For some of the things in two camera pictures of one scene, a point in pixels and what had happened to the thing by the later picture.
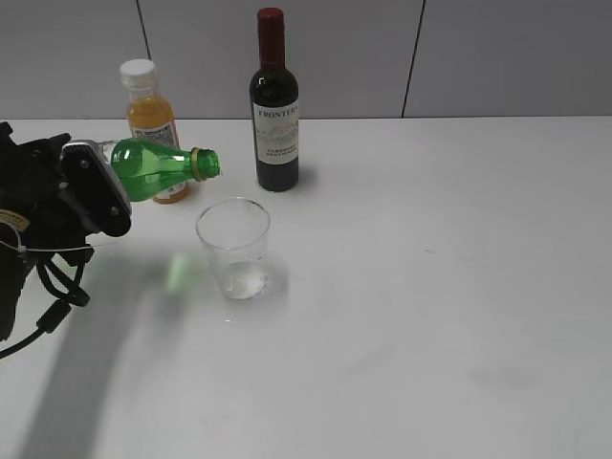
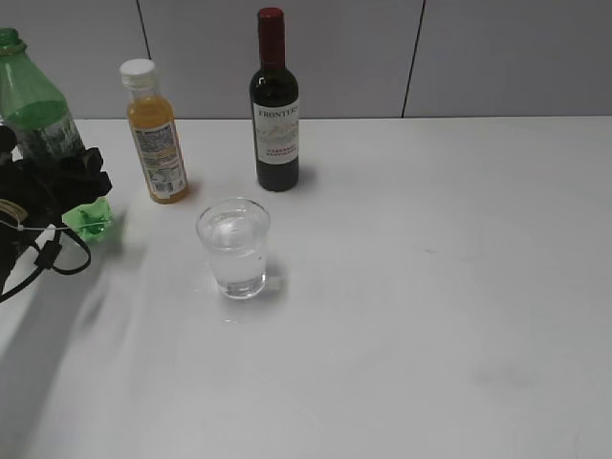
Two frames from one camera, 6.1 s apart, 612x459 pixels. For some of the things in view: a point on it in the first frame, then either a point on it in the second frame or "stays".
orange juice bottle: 150,116 stays
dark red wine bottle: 274,107 stays
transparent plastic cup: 234,232 stays
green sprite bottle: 145,166 -> 42,125
